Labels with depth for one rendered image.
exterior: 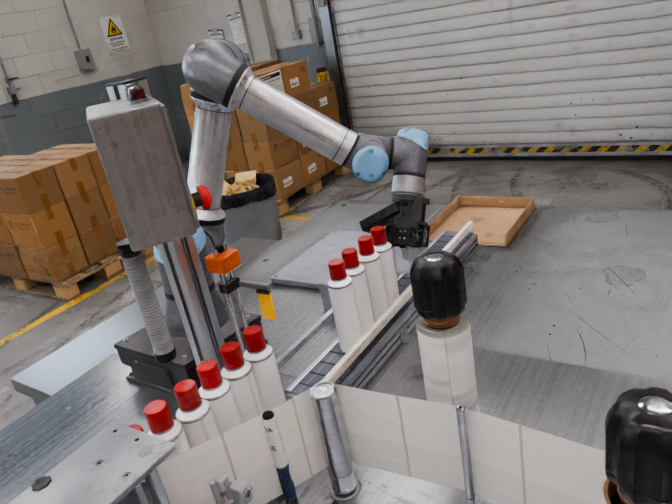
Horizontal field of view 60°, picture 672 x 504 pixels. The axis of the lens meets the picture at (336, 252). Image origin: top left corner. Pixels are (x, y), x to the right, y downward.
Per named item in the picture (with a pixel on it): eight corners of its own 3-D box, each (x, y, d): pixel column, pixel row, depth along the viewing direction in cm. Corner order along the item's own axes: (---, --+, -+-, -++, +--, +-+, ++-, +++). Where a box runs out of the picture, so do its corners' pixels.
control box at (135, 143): (132, 253, 81) (85, 118, 74) (124, 222, 96) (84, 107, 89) (203, 232, 84) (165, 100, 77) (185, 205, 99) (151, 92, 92)
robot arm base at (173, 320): (199, 342, 130) (190, 301, 126) (152, 332, 137) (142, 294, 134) (242, 312, 141) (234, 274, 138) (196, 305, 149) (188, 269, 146)
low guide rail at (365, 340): (224, 505, 88) (220, 495, 87) (218, 503, 89) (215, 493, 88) (473, 227, 168) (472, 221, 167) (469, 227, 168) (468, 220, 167)
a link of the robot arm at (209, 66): (183, 27, 112) (401, 151, 119) (197, 28, 122) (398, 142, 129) (159, 82, 116) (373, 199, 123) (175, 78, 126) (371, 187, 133)
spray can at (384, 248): (395, 315, 133) (382, 233, 125) (375, 312, 136) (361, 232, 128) (405, 304, 137) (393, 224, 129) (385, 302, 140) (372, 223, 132)
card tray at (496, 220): (506, 247, 167) (505, 234, 165) (423, 241, 181) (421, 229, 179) (534, 208, 189) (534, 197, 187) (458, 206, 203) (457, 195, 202)
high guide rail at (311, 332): (180, 465, 90) (178, 458, 89) (175, 463, 91) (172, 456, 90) (447, 209, 170) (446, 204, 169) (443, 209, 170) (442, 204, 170)
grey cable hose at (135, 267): (166, 366, 93) (124, 246, 85) (152, 362, 95) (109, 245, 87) (182, 354, 95) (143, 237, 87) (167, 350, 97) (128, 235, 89)
